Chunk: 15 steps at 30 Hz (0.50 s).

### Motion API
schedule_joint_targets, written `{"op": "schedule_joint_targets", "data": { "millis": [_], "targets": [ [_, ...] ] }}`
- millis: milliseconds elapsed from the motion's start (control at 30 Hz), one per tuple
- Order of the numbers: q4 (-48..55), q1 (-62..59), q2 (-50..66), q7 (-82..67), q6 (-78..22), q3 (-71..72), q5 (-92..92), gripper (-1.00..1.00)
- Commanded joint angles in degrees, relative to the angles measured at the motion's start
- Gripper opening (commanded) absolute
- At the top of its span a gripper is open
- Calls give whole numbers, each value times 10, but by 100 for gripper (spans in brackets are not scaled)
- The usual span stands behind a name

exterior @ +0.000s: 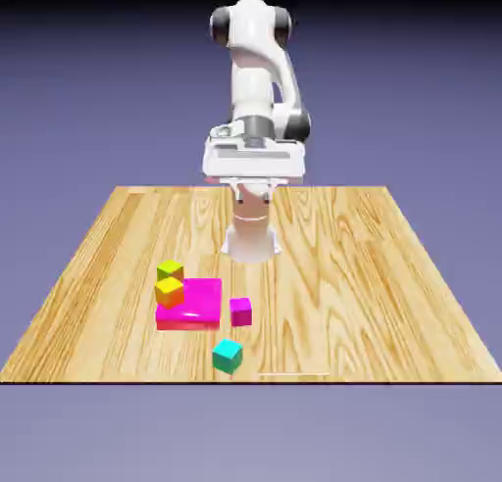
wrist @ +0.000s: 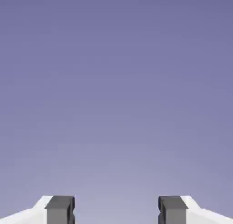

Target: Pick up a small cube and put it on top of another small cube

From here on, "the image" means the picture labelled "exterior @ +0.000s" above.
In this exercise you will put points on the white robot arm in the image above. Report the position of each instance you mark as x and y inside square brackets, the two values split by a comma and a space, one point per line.
[253, 58]

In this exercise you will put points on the large magenta box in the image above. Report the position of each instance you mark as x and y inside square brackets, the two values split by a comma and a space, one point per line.
[202, 301]

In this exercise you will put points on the small magenta cube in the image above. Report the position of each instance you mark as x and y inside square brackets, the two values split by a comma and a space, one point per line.
[240, 311]

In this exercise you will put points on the small yellow-green cube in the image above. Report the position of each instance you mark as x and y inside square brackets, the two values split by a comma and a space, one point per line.
[169, 268]

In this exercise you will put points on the small cyan cube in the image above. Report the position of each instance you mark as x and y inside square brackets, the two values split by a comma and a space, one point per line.
[227, 354]

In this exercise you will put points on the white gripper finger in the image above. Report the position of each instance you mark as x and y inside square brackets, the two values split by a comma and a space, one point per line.
[237, 192]
[268, 192]

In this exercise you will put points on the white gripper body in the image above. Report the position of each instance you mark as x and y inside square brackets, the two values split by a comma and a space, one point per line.
[253, 164]

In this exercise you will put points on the small yellow-orange cube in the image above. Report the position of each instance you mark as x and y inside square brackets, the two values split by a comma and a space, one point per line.
[169, 292]

